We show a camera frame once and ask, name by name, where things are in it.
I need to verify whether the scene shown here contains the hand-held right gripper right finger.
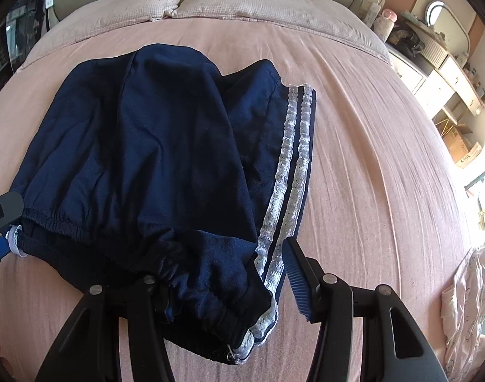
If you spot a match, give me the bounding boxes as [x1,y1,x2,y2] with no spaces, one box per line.
[281,237,450,382]

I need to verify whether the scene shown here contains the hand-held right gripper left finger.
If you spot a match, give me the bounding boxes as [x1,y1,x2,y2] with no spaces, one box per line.
[35,274,177,382]

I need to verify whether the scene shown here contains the navy striped shorts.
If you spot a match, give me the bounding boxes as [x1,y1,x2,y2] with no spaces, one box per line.
[10,44,318,367]

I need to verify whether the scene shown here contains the pink printed pants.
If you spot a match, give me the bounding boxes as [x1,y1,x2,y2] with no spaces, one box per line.
[441,247,485,375]

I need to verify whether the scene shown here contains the pink sheeted bed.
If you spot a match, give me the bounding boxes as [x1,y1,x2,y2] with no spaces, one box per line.
[0,0,482,382]

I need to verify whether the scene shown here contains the glass display cabinet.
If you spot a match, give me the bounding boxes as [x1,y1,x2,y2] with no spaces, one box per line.
[0,0,54,96]

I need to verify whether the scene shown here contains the cardboard box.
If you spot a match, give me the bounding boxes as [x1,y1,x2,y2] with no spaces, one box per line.
[441,121,483,170]

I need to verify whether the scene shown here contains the white nightstand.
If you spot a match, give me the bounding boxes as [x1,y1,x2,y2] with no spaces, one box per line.
[387,48,430,94]

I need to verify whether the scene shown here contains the white curved vanity dresser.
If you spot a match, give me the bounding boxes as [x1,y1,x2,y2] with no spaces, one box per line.
[401,12,485,136]

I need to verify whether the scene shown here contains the dark handbag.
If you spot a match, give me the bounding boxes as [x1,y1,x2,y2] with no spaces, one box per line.
[387,22,426,58]

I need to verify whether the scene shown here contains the group of cosmetic bottles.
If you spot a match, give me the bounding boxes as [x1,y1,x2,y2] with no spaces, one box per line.
[459,53,485,102]

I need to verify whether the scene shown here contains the white bottle pink lid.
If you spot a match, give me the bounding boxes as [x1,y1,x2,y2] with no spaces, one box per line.
[375,10,398,40]

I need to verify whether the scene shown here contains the oval vanity mirror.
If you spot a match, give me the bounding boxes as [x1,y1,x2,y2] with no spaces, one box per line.
[425,2,471,54]

